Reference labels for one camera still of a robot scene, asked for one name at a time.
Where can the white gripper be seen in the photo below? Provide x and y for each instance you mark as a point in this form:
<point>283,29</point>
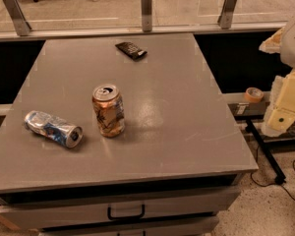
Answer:
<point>294,46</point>

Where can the orange soda can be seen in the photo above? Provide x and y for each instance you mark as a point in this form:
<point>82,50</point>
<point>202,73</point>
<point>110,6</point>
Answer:
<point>108,106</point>

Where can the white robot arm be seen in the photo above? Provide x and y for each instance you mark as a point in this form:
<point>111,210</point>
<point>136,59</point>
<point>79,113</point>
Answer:
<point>287,57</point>

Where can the black rxbar chocolate wrapper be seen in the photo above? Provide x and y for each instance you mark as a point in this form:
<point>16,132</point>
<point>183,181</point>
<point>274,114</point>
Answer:
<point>131,50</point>

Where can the crushed blue silver can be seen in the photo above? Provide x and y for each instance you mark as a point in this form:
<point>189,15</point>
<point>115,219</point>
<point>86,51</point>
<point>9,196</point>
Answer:
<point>53,128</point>

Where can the roll of tan tape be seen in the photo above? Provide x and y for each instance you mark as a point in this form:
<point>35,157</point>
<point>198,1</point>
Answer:
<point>254,95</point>

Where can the black floor stand leg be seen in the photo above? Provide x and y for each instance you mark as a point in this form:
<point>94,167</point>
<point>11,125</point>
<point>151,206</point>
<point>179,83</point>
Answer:
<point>280,177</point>

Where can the lower grey drawer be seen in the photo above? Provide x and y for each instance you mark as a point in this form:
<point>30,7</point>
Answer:
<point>187,226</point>

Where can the grey drawer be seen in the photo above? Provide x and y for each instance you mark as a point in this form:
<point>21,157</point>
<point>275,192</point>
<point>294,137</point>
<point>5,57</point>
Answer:
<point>187,226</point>
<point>115,208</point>

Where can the upper grey drawer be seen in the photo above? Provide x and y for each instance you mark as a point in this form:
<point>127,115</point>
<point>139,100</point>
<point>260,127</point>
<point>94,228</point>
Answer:
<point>115,208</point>

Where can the right metal bracket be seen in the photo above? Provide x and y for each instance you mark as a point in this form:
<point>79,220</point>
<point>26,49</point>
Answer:
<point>226,15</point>

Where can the metal bracket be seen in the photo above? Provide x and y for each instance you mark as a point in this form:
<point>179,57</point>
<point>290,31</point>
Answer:
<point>226,15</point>
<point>22,27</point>
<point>146,6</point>

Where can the middle metal bracket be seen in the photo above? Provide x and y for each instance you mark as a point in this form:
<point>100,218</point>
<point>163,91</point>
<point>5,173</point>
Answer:
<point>146,6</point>

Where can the left metal bracket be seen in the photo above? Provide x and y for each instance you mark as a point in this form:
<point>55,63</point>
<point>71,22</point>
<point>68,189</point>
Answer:
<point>22,27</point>

